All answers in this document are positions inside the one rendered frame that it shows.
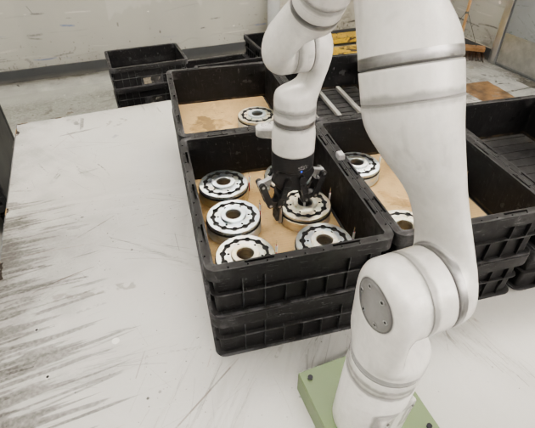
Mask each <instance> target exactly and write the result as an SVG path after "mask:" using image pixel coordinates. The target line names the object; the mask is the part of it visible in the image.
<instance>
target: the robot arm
mask: <svg viewBox="0 0 535 428"><path fill-rule="evenodd" d="M350 2H351V0H289V1H288V2H287V3H286V4H285V5H284V7H283V8H282V9H281V10H280V11H279V12H278V14H277V15H276V16H275V17H274V19H273V20H272V22H271V23H270V24H269V26H268V28H267V29H266V31H265V34H264V36H263V39H262V59H263V62H264V64H265V66H266V67H267V68H268V69H269V70H270V71H271V72H272V73H274V74H276V75H289V74H295V73H298V75H297V77H296V78H294V79H293V80H291V81H290V82H286V83H285V84H283V85H281V86H279V87H278V88H277V89H276V90H275V92H274V96H273V121H268V122H263V123H258V124H257V125H256V136H257V137H259V138H271V139H272V170H271V172H270V173H269V177H266V178H264V179H263V180H261V179H260V178H258V179H257V180H256V185H257V187H258V189H259V191H260V194H261V196H262V199H263V201H264V202H265V203H266V205H267V207H268V208H269V209H272V208H273V217H274V219H275V220H276V221H278V223H282V222H283V204H284V200H286V199H287V196H288V193H289V192H291V191H293V190H298V194H299V195H300V197H298V204H299V205H300V206H308V201H309V199H311V198H312V197H313V198H316V197H317V196H318V193H319V191H320V189H321V187H322V185H323V182H324V180H325V177H326V175H327V172H326V171H325V170H324V169H323V167H322V166H321V165H317V166H313V160H314V150H315V139H316V129H315V120H316V109H317V100H318V96H319V93H320V90H321V87H322V85H323V82H324V78H325V76H326V74H327V71H328V69H329V65H330V62H331V59H332V54H333V46H334V44H333V38H332V35H331V32H332V31H333V30H334V29H335V28H336V26H337V25H338V23H339V21H340V20H341V17H342V15H343V14H344V13H345V11H346V8H347V7H348V5H349V3H350ZM353 4H354V14H355V25H356V36H357V51H358V72H360V73H358V82H359V92H360V104H361V112H362V119H363V125H364V127H365V130H366V132H367V134H368V135H369V138H370V140H371V142H372V143H373V145H374V146H375V147H376V149H377V150H378V152H379V153H380V155H381V156H382V158H383V159H384V160H385V162H386V163H387V165H388V166H389V167H390V168H391V169H392V171H393V172H394V173H395V175H396V176H397V178H398V179H399V181H400V182H401V184H402V185H403V187H404V189H405V190H406V192H407V195H408V197H409V201H410V204H411V208H412V213H413V219H414V244H413V245H412V246H410V247H406V248H403V249H401V250H397V251H393V252H389V253H386V254H384V255H380V256H376V257H373V258H371V259H369V260H368V261H366V262H365V263H364V265H363V267H362V268H361V270H360V273H359V275H358V281H357V285H356V290H355V296H354V301H353V306H352V315H351V332H352V338H351V342H350V345H349V348H348V351H347V355H346V360H345V362H344V366H343V369H342V372H341V377H340V381H339V384H338V387H337V390H336V394H335V399H334V402H333V408H332V412H333V418H334V421H335V424H336V426H337V428H402V426H403V423H404V422H405V420H406V419H407V417H408V415H409V413H410V411H411V409H412V407H413V406H414V404H415V402H416V398H415V397H414V396H413V394H414V392H415V390H416V388H417V386H418V384H419V383H420V381H421V379H422V377H423V375H424V373H425V371H426V369H427V368H428V365H429V363H430V360H431V343H430V341H429V338H428V337H430V336H432V335H436V334H438V333H441V332H443V331H445V330H448V329H452V328H453V327H455V326H458V325H460V324H462V323H463V322H465V321H466V320H468V319H469V318H470V317H471V315H472V314H473V313H474V311H475V310H476V304H477V301H478V272H477V265H476V252H475V246H474V239H473V232H472V226H471V219H470V204H469V195H468V179H467V160H466V141H465V109H466V63H465V57H463V56H465V37H464V33H463V29H462V26H461V24H460V21H459V17H458V15H457V14H456V12H455V10H454V8H453V5H452V4H451V2H450V0H353ZM312 175H313V176H312ZM310 177H312V178H311V181H310V183H309V185H308V186H307V181H308V180H309V178H310ZM271 183H274V184H275V186H274V194H273V198H271V197H270V194H269V193H268V191H269V190H270V184H271Z"/></svg>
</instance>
